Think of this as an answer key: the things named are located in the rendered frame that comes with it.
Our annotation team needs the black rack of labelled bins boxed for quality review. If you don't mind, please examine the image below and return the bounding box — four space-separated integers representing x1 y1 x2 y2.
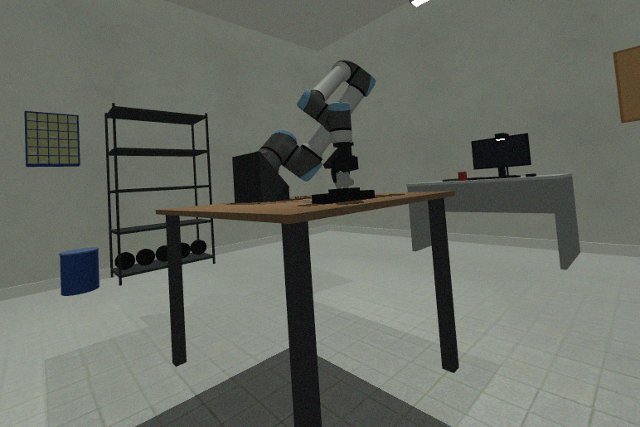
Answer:
312 187 375 204

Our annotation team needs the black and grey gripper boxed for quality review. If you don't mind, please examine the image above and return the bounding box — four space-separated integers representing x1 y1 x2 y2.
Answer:
331 142 358 189

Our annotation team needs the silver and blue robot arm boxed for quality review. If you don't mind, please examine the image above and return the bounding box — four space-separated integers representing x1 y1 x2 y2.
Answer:
259 61 376 182

